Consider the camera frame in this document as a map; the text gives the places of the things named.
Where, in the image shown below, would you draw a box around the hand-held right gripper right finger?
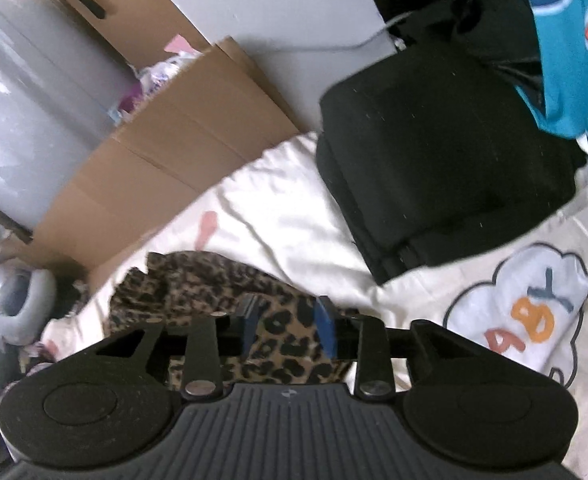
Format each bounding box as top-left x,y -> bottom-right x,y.
315,295 -> 474,402

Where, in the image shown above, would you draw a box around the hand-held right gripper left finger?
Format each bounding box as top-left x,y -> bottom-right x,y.
96,294 -> 261,402

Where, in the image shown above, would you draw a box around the leopard print garment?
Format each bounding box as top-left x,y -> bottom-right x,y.
105,251 -> 359,393

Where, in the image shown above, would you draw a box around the folded black clothes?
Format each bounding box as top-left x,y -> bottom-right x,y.
316,42 -> 587,286

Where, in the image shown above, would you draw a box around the cream bear print blanket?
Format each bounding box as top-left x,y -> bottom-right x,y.
41,132 -> 588,480

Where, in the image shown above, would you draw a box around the small black cloth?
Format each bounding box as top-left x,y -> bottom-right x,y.
51,275 -> 92,318

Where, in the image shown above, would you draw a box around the low brown cardboard sheet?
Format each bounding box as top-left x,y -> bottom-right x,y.
0,35 -> 302,286

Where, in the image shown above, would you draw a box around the grey neck pillow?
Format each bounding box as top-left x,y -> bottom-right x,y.
0,269 -> 57,346

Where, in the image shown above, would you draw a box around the purple white detergent bag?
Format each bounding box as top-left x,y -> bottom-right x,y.
109,55 -> 197,126

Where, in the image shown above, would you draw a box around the pink packet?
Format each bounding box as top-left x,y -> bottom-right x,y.
164,34 -> 192,56

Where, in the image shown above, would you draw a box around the grey wrapped panel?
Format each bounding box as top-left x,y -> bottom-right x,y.
0,0 -> 142,231

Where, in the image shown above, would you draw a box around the black cloth pile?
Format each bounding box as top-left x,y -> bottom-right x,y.
374,0 -> 544,91

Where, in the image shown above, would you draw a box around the tall brown cardboard panel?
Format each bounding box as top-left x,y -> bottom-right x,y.
26,0 -> 209,68

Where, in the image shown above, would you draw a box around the teal orange printed cloth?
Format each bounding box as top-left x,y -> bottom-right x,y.
516,0 -> 588,181

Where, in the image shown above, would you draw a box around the white cable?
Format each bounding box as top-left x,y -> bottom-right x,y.
274,0 -> 479,53

